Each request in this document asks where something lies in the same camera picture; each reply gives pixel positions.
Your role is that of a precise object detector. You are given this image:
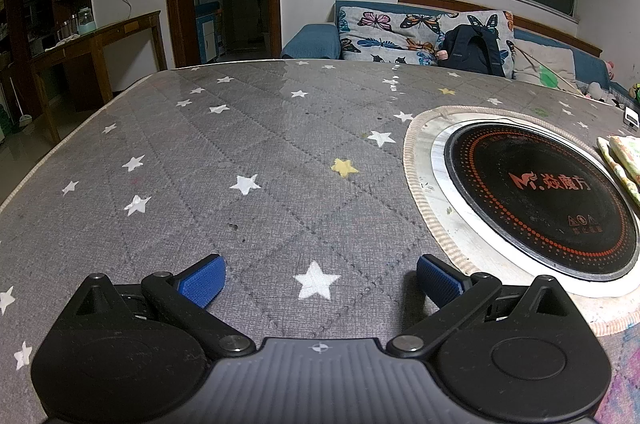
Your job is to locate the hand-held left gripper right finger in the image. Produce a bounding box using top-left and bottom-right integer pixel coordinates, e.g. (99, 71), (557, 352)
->
(385, 253), (577, 358)

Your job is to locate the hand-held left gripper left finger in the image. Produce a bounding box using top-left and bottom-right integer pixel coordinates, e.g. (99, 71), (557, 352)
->
(62, 253), (256, 358)

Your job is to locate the green patterned garment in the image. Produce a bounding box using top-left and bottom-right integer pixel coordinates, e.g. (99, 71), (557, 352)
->
(596, 135), (640, 201)

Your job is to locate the black round induction cooktop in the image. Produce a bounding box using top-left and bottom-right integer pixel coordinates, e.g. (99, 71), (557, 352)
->
(444, 120), (640, 281)

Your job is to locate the white round cooktop rim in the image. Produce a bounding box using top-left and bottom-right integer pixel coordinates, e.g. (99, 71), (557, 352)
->
(415, 111), (640, 300)

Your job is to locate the grey star-print table cover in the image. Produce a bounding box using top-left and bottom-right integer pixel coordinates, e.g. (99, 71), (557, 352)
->
(0, 59), (640, 424)

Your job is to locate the black backpack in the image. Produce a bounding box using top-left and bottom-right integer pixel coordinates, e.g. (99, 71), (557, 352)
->
(439, 23), (508, 77)

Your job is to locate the white broom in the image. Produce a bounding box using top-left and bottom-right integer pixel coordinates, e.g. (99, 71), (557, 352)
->
(6, 76), (33, 125)

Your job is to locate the beige pillow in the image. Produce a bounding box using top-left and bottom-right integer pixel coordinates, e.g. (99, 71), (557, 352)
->
(512, 41), (583, 92)

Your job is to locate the butterfly-patterned pillow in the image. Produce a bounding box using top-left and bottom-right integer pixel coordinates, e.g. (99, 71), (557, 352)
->
(336, 5), (516, 77)

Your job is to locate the blue and white cabinet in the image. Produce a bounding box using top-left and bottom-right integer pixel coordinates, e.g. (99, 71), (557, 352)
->
(195, 1), (223, 62)

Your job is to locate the blue sofa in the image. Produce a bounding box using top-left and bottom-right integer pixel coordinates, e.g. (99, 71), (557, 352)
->
(281, 0), (640, 105)

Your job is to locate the brown wooden desk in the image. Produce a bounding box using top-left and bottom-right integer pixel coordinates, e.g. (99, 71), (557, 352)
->
(30, 10), (168, 145)

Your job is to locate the white cloth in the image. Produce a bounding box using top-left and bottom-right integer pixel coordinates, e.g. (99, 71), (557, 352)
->
(45, 33), (81, 51)

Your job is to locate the dark wooden shelf cabinet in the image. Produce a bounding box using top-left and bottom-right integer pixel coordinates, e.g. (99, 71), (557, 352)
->
(0, 0), (91, 125)

